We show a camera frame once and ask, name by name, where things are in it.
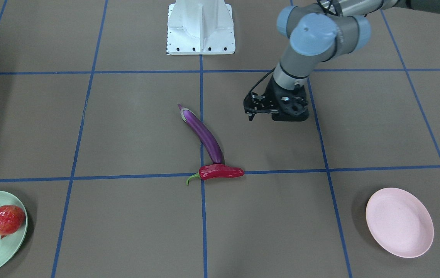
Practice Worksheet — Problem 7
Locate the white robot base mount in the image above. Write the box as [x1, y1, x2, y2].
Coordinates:
[166, 0, 236, 55]

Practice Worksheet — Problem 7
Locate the purple eggplant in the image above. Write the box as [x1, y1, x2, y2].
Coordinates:
[178, 104, 223, 164]

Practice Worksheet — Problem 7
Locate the red pomegranate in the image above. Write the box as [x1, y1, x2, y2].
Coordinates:
[0, 205, 26, 239]

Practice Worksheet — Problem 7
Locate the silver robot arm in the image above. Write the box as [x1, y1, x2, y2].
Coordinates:
[243, 0, 440, 122]

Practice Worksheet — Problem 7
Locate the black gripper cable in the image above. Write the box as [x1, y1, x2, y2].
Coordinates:
[245, 68, 276, 102]

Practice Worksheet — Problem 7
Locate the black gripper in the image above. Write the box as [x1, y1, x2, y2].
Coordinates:
[244, 75, 309, 122]

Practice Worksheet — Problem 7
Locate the pink plate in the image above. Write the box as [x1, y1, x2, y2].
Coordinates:
[365, 188, 435, 258]

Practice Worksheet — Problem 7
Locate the red chili pepper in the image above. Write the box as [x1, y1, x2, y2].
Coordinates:
[185, 163, 245, 185]

